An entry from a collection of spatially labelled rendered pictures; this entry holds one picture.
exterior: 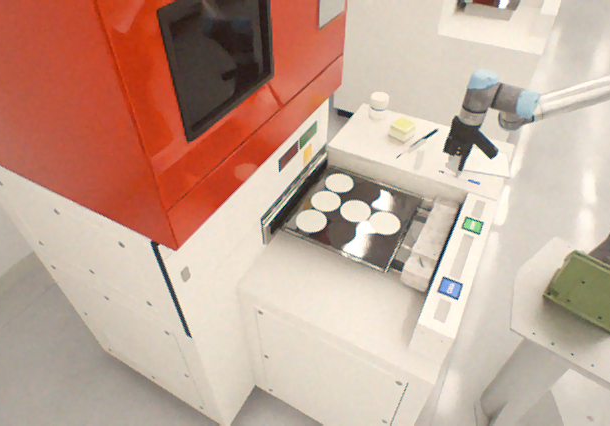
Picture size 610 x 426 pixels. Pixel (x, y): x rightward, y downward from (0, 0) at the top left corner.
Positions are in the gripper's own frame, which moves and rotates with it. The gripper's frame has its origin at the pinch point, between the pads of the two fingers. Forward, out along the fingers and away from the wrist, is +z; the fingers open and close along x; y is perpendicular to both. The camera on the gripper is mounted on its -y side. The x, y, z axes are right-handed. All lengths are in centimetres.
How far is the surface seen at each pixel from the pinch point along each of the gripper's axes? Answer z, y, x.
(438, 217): 11.8, 1.6, 10.9
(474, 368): 100, -33, 1
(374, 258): 11.2, 13.6, 39.5
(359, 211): 10.2, 25.6, 23.3
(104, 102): -53, 48, 87
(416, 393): 30, -11, 63
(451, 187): 3.9, 1.1, 3.1
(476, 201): 4.0, -7.9, 6.2
